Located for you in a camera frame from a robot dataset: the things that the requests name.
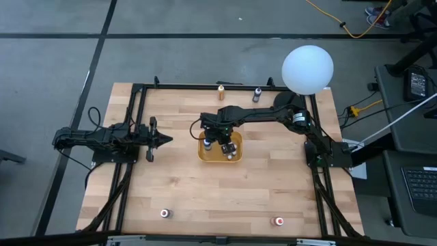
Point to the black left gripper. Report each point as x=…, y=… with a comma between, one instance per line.
x=151, y=153

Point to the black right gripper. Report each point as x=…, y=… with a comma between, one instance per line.
x=228, y=149

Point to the large blue food coloring bottle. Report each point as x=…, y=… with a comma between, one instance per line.
x=207, y=145

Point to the large dark maroon coloring bottle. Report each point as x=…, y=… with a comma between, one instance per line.
x=165, y=213

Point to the large red food coloring bottle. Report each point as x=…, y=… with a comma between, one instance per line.
x=278, y=221

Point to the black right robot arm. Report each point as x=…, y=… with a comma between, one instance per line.
x=259, y=114

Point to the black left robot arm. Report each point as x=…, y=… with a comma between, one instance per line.
x=85, y=138

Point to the large orange food coloring bottle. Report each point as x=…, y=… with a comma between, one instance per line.
x=221, y=93

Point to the large purple food coloring bottle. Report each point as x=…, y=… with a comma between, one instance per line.
x=256, y=95

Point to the yellow plastic tray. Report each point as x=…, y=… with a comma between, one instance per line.
x=215, y=157

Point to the white globe table lamp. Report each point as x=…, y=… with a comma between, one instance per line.
x=307, y=68

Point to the white paper sheet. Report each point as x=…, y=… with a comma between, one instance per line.
x=357, y=171

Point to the grey chair leg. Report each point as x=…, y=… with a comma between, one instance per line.
x=10, y=157

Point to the black power adapter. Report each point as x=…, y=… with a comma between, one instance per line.
x=371, y=86

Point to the dark grey side table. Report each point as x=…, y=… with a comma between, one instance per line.
x=392, y=89

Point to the white rod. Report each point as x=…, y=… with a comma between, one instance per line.
x=409, y=110

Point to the dark grey laptop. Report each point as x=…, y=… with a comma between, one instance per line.
x=421, y=188

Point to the person's shoe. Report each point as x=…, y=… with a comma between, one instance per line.
x=379, y=22
x=375, y=11

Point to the black power brick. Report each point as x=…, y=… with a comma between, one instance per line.
x=418, y=83

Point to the black chair base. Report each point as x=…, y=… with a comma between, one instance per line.
x=420, y=51

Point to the person's leg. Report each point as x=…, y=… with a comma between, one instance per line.
x=406, y=10

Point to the black frame clamp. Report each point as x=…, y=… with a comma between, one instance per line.
x=270, y=81
x=156, y=81

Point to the black aluminium table frame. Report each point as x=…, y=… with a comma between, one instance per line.
x=198, y=86

